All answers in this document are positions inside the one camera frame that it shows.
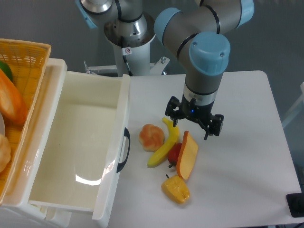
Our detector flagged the black device at table edge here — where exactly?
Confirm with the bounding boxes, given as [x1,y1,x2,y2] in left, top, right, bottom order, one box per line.
[286,193,304,218]

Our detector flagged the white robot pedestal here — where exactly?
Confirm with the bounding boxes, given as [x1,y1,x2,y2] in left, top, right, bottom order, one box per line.
[84,12,170,77]

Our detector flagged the red apple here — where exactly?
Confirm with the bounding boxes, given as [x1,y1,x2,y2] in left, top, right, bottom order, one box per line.
[168,142,182,168]

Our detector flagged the round bread roll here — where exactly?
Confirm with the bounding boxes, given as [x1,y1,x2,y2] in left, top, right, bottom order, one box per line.
[139,124,165,152]

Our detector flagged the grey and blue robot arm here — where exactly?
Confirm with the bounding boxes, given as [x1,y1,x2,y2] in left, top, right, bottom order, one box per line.
[76,0,255,136]

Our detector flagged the green vegetable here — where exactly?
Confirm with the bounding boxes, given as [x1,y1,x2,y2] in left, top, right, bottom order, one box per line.
[0,61,13,82]

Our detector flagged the pale bread bun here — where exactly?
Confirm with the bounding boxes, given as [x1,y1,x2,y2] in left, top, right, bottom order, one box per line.
[0,134,11,172]

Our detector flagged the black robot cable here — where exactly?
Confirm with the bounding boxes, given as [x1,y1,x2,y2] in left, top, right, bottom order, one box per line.
[122,38,134,76]

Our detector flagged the white drawer cabinet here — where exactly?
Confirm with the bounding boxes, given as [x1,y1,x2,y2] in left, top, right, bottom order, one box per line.
[0,58,71,228]

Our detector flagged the yellow bell pepper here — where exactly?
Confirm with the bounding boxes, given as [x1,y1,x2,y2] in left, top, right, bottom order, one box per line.
[161,174,190,204]

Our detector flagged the yellow banana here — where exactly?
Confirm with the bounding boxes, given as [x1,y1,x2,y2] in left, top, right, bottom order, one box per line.
[147,117,180,168]

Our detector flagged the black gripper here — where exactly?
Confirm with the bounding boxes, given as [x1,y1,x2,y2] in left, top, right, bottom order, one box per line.
[165,92,224,140]

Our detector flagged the orange baguette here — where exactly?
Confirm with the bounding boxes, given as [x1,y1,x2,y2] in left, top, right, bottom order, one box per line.
[0,69,28,125]

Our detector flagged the yellow wicker basket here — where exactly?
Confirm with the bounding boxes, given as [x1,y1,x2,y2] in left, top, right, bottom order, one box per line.
[0,38,51,202]

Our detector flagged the white open drawer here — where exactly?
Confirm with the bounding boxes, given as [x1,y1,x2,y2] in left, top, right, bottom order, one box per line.
[29,71,131,228]

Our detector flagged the dark blue drawer handle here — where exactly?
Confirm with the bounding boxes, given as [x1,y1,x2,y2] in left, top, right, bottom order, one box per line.
[116,127,131,173]

